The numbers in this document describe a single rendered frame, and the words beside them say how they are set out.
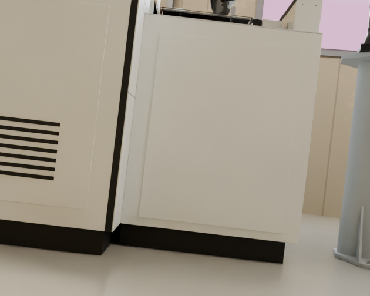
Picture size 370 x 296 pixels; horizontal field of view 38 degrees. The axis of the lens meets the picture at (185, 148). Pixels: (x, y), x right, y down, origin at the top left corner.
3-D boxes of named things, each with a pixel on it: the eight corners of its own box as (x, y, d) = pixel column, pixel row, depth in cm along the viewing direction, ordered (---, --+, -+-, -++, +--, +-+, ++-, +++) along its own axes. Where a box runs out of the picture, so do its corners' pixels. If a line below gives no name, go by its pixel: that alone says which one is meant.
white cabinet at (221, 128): (117, 246, 185) (144, 13, 185) (141, 212, 282) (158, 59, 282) (300, 268, 185) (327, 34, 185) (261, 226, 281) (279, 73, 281)
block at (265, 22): (262, 26, 210) (263, 18, 210) (261, 27, 213) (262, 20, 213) (282, 28, 210) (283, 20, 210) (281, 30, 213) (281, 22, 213)
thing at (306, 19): (292, 33, 191) (297, -5, 191) (269, 59, 246) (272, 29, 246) (318, 36, 191) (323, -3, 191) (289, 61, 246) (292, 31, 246)
